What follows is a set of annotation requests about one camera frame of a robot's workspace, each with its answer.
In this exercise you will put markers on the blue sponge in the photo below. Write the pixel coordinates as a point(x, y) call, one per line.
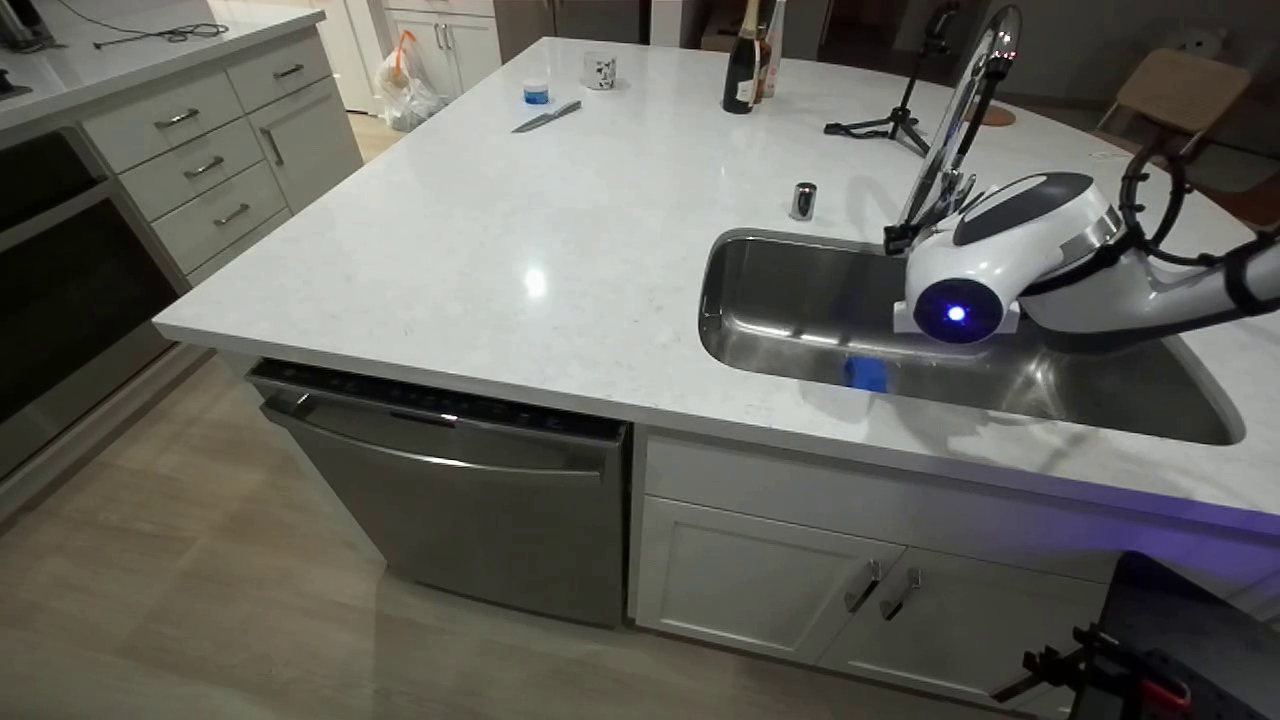
point(868, 374)

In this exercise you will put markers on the blue tape roll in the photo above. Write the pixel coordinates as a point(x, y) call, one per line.
point(538, 96)

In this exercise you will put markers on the white island cabinet doors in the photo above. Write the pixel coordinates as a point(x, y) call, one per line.
point(858, 575)

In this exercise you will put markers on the dark wine bottle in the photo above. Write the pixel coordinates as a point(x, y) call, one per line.
point(741, 64)

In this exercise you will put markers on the small glass cup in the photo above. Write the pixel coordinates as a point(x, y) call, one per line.
point(602, 74)

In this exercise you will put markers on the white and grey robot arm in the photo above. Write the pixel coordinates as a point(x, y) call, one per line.
point(1055, 254)

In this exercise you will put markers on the small chrome soap dispenser cap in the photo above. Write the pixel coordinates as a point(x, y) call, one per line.
point(802, 202)

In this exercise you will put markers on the grey side drawer cabinet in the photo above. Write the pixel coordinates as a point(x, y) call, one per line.
point(216, 157)

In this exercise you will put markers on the black camera rig with clamp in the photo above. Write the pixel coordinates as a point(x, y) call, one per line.
point(1161, 650)

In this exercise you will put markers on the chrome gooseneck kitchen faucet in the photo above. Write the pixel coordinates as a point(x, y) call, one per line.
point(944, 180)

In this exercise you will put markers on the stainless steel dishwasher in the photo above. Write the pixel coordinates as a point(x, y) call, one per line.
point(471, 492)

